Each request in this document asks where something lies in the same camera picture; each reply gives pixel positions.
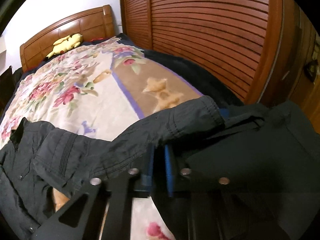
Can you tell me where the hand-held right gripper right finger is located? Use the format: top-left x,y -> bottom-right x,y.
164,145 -> 250,240

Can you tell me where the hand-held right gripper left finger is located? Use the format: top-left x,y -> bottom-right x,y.
31,144 -> 155,240

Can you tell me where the dark grey jacket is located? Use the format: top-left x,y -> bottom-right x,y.
0,96 -> 320,240

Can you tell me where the floral blanket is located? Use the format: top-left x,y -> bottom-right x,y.
0,37 -> 204,240

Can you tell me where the wooden louvered wardrobe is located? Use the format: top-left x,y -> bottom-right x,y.
119,0 -> 300,105

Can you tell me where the yellow plush toy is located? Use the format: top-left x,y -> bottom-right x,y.
46,33 -> 84,58

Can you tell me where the wooden bed headboard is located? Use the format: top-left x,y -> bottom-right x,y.
19,4 -> 118,72

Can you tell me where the dark hanging object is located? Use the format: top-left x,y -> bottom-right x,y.
303,59 -> 320,82

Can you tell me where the wooden door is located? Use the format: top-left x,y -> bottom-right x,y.
281,0 -> 320,125

